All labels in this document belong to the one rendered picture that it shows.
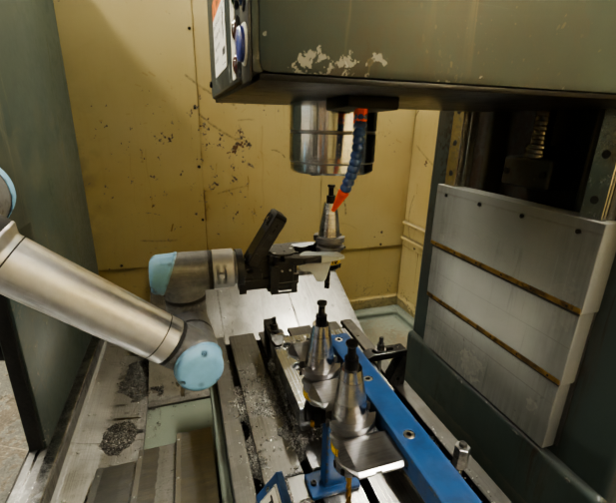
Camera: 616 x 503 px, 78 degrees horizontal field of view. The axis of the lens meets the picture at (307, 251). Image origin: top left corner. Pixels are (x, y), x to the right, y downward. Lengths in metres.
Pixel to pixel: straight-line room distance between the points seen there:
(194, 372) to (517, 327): 0.72
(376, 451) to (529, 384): 0.60
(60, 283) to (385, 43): 0.48
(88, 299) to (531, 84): 0.60
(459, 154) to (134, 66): 1.21
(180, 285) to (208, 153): 1.05
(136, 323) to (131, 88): 1.23
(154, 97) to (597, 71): 1.44
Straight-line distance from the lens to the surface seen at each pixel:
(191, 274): 0.71
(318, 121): 0.66
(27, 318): 1.11
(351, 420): 0.50
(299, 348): 0.65
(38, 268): 0.58
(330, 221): 0.74
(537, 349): 0.98
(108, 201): 1.74
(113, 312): 0.59
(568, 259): 0.89
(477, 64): 0.47
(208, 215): 1.74
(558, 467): 1.10
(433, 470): 0.48
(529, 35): 0.52
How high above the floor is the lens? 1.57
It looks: 19 degrees down
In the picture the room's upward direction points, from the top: 1 degrees clockwise
